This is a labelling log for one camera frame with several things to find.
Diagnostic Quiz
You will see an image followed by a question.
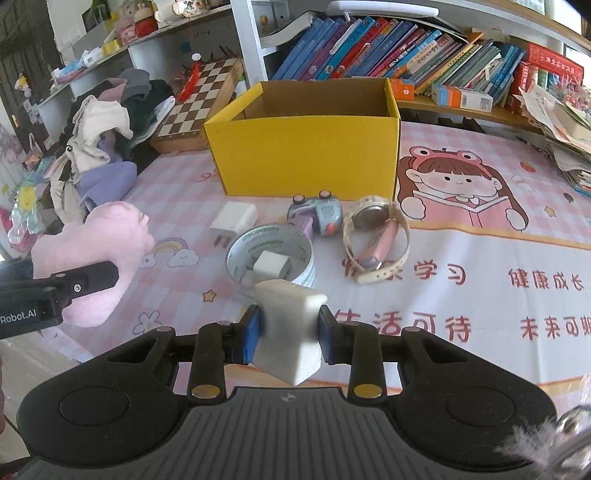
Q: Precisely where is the white rectangular eraser block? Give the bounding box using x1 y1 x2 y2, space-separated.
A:
252 279 328 386

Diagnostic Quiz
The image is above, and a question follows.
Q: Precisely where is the small white charger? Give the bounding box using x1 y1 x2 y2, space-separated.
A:
252 250 290 283

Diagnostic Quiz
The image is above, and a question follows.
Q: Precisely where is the white tape roll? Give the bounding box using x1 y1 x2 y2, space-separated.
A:
225 223 315 297

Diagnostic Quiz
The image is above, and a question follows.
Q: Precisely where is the cream wrist watch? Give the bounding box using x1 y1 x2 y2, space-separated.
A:
342 196 411 285

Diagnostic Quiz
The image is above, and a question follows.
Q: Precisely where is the pink plush toy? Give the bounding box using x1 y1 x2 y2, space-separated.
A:
31 201 154 328

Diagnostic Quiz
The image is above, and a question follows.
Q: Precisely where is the large white charger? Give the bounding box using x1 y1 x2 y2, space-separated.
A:
209 201 259 248

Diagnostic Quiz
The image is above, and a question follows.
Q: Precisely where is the blue toy truck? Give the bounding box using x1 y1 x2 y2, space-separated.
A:
287 190 342 240

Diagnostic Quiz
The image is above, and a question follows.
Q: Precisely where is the pink small case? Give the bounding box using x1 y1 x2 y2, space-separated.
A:
359 220 400 270

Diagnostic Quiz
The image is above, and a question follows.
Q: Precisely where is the pile of clothes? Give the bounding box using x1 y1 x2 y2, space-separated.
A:
49 68 175 224

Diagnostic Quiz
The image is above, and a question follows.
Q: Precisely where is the pink cartoon table mat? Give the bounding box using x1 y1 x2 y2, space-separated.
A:
63 123 590 391

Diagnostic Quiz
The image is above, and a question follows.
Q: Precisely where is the yellow cardboard box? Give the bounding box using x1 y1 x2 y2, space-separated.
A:
204 78 401 200

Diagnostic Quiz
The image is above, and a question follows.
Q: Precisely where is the wooden chess board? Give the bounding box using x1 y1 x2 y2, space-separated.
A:
151 57 243 154

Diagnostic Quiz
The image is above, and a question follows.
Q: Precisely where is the white shelf unit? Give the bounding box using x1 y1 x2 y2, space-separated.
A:
38 1 590 139

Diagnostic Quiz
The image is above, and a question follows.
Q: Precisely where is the orange white medicine box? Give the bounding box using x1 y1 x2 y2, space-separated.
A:
431 85 493 113

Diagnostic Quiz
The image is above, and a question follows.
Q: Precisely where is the red tassel ornament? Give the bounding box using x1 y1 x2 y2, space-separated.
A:
176 52 201 103

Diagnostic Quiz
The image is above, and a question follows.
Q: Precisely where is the row of books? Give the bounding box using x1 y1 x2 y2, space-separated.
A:
266 12 529 107

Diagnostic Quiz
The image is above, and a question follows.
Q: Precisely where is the stack of papers and books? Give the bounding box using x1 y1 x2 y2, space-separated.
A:
519 84 590 196

